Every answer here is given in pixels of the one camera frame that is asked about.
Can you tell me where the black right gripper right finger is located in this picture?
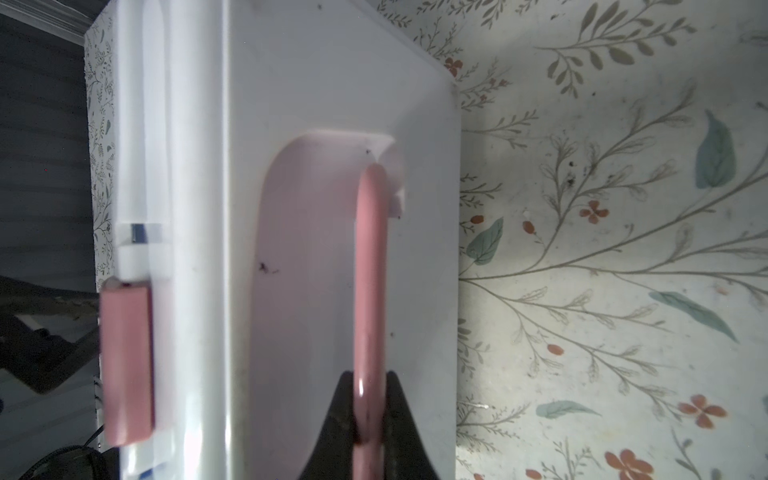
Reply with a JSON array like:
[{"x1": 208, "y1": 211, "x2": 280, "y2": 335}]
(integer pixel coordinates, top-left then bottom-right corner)
[{"x1": 383, "y1": 371, "x2": 439, "y2": 480}]

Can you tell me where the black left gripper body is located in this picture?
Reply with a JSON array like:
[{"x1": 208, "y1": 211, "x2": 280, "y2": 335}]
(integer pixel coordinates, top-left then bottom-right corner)
[{"x1": 1, "y1": 276, "x2": 100, "y2": 395}]

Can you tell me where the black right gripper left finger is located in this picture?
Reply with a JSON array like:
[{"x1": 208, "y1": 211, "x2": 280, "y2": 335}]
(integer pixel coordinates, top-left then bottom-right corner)
[{"x1": 298, "y1": 371, "x2": 356, "y2": 480}]

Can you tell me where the white and blue tool box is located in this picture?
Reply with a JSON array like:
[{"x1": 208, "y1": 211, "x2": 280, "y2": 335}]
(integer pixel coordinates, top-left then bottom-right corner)
[{"x1": 98, "y1": 1, "x2": 460, "y2": 479}]

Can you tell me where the floral table mat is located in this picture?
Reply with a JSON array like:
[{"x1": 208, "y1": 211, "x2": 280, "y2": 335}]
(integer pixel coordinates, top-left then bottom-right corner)
[{"x1": 85, "y1": 1, "x2": 767, "y2": 479}]

